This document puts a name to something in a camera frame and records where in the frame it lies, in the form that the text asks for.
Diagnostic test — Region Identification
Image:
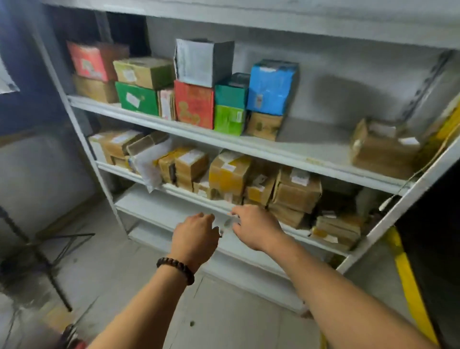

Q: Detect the person's left hand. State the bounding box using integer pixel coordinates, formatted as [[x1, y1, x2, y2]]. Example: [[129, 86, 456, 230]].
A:
[[169, 212, 220, 274]]

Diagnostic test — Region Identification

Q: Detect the person's right hand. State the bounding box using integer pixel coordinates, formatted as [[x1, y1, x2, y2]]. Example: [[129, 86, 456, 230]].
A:
[[230, 205, 288, 252]]

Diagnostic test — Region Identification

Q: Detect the row of parcels shelf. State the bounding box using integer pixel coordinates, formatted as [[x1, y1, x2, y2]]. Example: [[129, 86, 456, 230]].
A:
[[88, 129, 364, 252]]

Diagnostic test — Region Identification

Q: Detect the white metal shelf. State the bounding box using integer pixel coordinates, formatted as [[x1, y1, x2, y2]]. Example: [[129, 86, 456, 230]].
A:
[[32, 0, 460, 317]]

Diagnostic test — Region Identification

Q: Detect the small brown box green print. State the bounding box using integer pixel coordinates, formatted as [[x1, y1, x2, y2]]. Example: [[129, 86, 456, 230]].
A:
[[245, 111, 285, 141]]

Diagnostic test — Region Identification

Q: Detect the teal box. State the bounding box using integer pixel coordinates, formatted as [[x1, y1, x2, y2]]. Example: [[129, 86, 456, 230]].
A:
[[215, 73, 251, 110]]

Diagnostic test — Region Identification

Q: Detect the red printed cardboard box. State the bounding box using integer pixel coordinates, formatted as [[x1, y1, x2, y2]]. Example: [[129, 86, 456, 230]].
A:
[[173, 80, 216, 130]]

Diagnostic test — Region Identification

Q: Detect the blue cardboard box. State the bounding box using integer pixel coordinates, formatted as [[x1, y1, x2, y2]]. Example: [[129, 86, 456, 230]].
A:
[[247, 59, 299, 116]]

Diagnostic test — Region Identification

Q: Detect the taped brown parcel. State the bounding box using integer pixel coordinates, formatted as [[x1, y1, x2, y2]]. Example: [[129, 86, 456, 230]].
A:
[[350, 118, 422, 180]]

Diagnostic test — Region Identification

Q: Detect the plain green cardboard box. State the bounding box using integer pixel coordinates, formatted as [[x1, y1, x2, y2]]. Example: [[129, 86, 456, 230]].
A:
[[115, 81, 161, 116]]

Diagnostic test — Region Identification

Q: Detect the grey white box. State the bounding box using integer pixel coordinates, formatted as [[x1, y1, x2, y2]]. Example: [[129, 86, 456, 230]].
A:
[[174, 38, 235, 89]]

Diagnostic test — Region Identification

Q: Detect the pink red box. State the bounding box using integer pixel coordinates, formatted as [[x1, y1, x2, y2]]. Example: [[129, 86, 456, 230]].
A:
[[67, 41, 130, 83]]

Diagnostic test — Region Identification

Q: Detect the person's left forearm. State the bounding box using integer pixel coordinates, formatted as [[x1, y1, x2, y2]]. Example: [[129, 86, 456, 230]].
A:
[[88, 268, 191, 349]]

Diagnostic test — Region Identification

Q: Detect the person's right forearm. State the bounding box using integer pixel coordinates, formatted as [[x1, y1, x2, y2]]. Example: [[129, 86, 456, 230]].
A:
[[265, 233, 437, 349]]

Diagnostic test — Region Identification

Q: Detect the black tripod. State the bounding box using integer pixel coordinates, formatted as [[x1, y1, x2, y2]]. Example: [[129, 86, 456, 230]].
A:
[[0, 205, 96, 314]]

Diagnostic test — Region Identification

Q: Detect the plain yellow tape line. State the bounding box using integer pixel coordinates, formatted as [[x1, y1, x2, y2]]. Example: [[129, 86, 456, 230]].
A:
[[382, 226, 439, 346]]

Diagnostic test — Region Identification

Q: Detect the dark glass door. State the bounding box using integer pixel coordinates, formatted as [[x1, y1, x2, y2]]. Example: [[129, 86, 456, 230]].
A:
[[395, 172, 460, 349]]

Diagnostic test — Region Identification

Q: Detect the yellow printed tape strip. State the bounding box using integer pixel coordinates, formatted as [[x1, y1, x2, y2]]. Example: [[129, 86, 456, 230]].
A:
[[420, 104, 460, 166]]

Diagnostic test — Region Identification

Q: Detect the white paper sheet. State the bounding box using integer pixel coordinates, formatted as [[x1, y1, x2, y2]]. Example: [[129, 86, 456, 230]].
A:
[[0, 54, 21, 95]]

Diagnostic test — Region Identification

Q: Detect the dark bead bracelet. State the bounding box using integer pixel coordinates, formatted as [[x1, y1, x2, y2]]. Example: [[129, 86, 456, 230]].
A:
[[156, 257, 196, 287]]

